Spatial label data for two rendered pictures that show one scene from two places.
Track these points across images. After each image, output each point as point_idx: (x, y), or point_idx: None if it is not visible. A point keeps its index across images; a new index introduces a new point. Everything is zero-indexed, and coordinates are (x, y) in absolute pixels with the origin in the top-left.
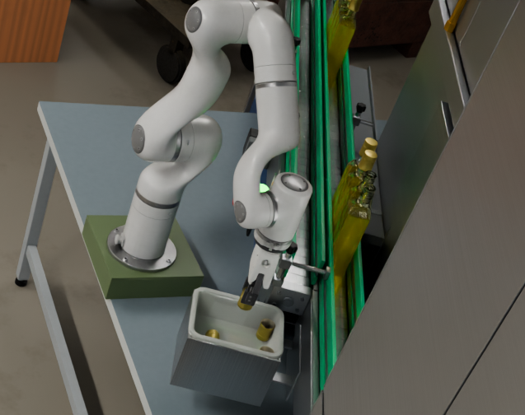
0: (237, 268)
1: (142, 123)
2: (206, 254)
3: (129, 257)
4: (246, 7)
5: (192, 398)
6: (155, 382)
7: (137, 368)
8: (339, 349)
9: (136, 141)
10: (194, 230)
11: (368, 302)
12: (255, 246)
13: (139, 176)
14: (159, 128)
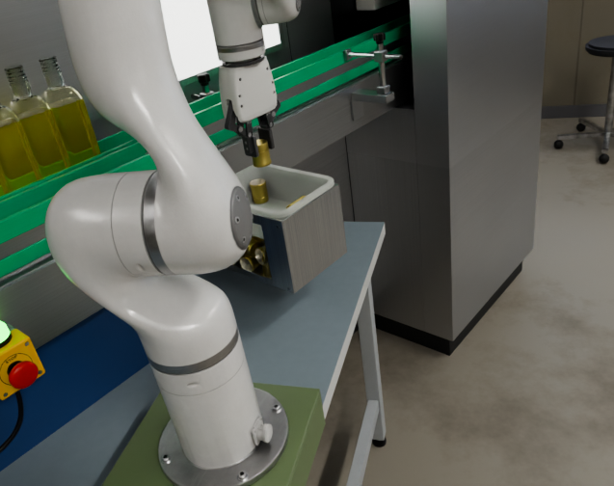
0: (67, 442)
1: (226, 186)
2: (83, 480)
3: (263, 414)
4: None
5: (307, 294)
6: (335, 312)
7: (346, 329)
8: None
9: (249, 215)
10: None
11: None
12: (253, 80)
13: (218, 330)
14: (220, 153)
